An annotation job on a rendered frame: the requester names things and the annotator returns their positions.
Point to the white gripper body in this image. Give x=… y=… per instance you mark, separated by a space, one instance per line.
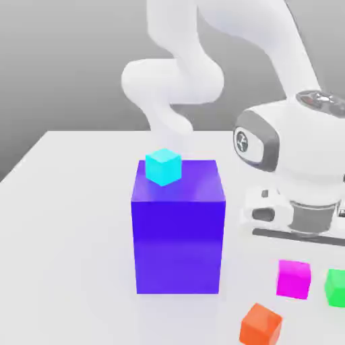
x=296 y=244

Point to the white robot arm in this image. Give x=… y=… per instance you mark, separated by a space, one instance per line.
x=172 y=80

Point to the small magenta cube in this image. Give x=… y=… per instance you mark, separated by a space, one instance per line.
x=293 y=280

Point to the small green cube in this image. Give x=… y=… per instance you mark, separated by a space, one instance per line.
x=336 y=288

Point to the small orange cube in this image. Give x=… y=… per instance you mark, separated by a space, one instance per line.
x=260 y=326

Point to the small cyan cube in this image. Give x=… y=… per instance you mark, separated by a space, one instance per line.
x=163 y=168

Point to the large blue box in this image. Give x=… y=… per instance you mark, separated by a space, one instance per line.
x=178 y=242

